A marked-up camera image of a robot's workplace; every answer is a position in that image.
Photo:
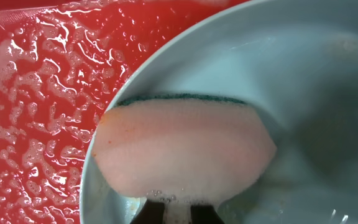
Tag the pink sponge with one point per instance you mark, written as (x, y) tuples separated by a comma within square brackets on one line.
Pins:
[(187, 147)]

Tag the mint plate with orange stain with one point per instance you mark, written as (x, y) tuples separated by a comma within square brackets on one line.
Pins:
[(297, 63)]

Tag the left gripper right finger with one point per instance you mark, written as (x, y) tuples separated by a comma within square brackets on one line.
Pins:
[(204, 214)]

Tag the red plastic tray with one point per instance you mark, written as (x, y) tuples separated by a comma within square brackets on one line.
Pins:
[(61, 63)]

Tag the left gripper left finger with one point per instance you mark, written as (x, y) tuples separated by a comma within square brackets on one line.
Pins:
[(151, 213)]

